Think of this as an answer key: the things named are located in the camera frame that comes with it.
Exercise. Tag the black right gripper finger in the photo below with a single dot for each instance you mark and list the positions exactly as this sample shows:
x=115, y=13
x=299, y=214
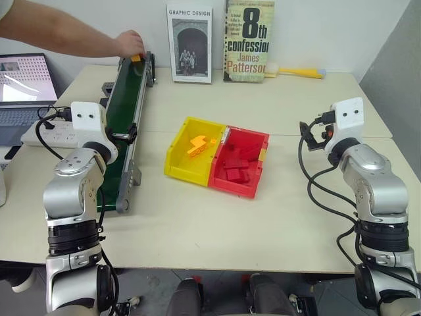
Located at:
x=318, y=145
x=304, y=135

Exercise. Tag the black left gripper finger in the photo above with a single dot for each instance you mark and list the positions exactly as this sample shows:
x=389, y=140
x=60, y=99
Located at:
x=133, y=128
x=122, y=135

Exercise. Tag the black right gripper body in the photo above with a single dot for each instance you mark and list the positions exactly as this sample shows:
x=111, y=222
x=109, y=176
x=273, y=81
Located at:
x=321, y=130

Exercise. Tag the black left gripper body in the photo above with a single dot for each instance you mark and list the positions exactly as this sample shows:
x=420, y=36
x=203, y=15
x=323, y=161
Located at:
x=110, y=135

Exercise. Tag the small yellow block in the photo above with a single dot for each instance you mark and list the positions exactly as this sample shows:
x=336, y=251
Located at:
x=135, y=58

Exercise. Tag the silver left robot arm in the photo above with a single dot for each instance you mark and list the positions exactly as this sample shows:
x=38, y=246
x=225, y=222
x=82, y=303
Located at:
x=70, y=194

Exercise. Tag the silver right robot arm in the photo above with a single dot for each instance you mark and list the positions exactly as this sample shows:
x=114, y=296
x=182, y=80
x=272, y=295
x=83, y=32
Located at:
x=378, y=184

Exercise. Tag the person's bare forearm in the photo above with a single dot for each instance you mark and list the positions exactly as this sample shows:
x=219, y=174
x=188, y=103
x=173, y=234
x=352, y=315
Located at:
x=59, y=34

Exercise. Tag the green conveyor belt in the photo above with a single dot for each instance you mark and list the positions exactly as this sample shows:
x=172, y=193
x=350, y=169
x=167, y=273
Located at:
x=126, y=108

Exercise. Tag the person's bare hand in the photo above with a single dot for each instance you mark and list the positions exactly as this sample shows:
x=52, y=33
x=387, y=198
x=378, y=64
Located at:
x=130, y=44

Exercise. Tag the white power strip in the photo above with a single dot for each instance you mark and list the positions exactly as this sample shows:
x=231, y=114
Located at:
x=49, y=133

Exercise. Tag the yellow brush with white head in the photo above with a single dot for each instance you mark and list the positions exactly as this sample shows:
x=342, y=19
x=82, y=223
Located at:
x=297, y=71

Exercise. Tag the yellow arrow-shaped block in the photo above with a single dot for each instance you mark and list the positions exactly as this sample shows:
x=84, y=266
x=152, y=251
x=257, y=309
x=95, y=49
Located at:
x=198, y=141

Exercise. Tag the yellow plastic bin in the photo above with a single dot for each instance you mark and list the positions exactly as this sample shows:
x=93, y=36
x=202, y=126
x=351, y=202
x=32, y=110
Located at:
x=187, y=168

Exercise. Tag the yellow brick with holes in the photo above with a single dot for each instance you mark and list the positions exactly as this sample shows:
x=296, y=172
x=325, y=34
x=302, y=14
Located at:
x=197, y=152

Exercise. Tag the narrow red block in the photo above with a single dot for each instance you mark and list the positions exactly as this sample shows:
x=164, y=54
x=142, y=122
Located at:
x=246, y=177

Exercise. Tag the long red block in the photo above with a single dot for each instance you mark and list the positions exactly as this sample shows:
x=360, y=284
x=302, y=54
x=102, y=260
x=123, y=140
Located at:
x=237, y=163

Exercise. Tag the square red block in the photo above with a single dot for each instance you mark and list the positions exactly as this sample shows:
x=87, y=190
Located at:
x=233, y=174

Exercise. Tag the red plastic bin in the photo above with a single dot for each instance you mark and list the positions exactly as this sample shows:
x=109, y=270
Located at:
x=230, y=189

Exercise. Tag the silver laptop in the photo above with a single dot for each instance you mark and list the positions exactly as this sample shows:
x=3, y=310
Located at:
x=23, y=85

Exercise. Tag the white Graphic Design book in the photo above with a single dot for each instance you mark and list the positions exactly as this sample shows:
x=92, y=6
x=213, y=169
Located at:
x=190, y=42

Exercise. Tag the dark grey rounded shape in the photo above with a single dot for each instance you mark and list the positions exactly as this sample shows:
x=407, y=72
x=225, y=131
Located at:
x=184, y=299
x=271, y=296

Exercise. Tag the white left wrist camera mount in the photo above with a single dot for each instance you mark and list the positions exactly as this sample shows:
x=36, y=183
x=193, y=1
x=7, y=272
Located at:
x=87, y=120

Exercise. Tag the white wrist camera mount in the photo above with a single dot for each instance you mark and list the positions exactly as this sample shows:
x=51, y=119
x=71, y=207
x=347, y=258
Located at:
x=348, y=118
x=87, y=120

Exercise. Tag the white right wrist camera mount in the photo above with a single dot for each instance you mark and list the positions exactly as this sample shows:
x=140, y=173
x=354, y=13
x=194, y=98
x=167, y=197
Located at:
x=348, y=118

